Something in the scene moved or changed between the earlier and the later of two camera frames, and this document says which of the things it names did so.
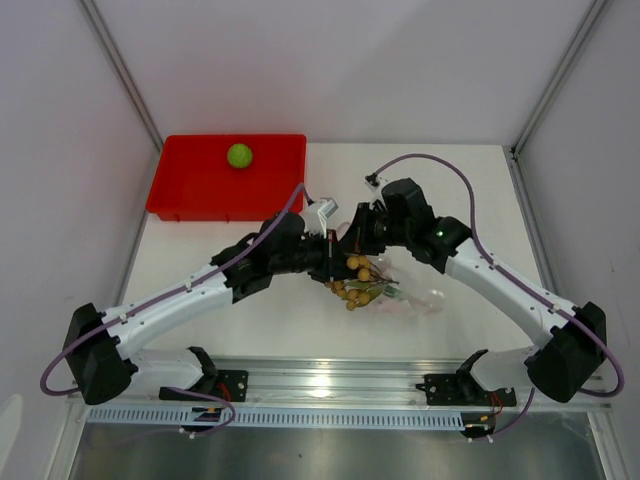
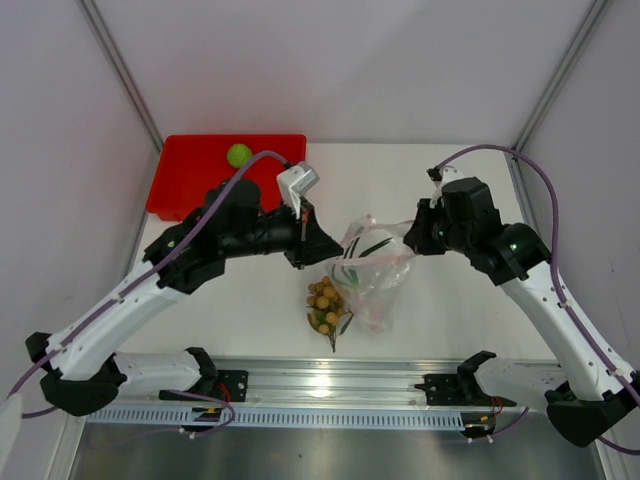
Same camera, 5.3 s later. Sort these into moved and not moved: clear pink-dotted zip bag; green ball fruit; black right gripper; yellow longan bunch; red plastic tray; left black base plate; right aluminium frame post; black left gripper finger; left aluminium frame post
Moved: black right gripper; clear pink-dotted zip bag; black left gripper finger; yellow longan bunch
Not moved: right aluminium frame post; left aluminium frame post; green ball fruit; red plastic tray; left black base plate
